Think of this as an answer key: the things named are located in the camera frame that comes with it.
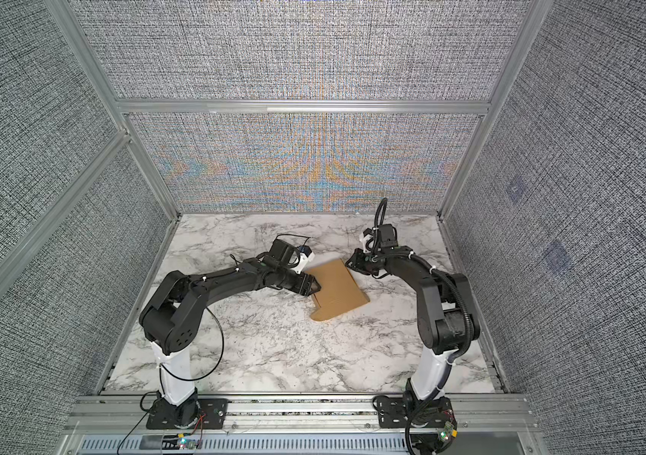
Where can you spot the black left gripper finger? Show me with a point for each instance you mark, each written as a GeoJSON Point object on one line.
{"type": "Point", "coordinates": [312, 282]}
{"type": "Point", "coordinates": [312, 289]}

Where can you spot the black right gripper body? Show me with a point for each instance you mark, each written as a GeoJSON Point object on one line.
{"type": "Point", "coordinates": [369, 261]}

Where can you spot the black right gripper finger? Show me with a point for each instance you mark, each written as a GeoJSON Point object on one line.
{"type": "Point", "coordinates": [355, 267]}
{"type": "Point", "coordinates": [353, 259]}

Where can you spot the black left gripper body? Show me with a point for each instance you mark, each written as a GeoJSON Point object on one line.
{"type": "Point", "coordinates": [296, 282]}

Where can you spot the brown cardboard box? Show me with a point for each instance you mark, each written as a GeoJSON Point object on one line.
{"type": "Point", "coordinates": [339, 293]}

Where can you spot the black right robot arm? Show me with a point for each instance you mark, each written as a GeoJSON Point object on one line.
{"type": "Point", "coordinates": [446, 324]}

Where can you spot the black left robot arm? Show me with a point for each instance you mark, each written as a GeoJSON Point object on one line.
{"type": "Point", "coordinates": [172, 318]}

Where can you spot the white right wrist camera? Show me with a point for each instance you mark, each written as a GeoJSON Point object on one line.
{"type": "Point", "coordinates": [370, 239]}

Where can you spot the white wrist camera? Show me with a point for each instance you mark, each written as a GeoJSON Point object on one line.
{"type": "Point", "coordinates": [370, 239]}
{"type": "Point", "coordinates": [304, 255]}

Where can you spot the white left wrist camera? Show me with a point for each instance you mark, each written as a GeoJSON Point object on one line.
{"type": "Point", "coordinates": [304, 255]}

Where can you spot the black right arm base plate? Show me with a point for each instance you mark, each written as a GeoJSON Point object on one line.
{"type": "Point", "coordinates": [399, 411]}

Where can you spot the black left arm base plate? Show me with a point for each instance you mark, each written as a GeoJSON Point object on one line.
{"type": "Point", "coordinates": [207, 413]}

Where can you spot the aluminium front rail frame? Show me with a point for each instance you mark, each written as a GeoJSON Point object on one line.
{"type": "Point", "coordinates": [267, 423]}

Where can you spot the aluminium enclosure frame bars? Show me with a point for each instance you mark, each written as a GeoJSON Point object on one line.
{"type": "Point", "coordinates": [62, 122]}

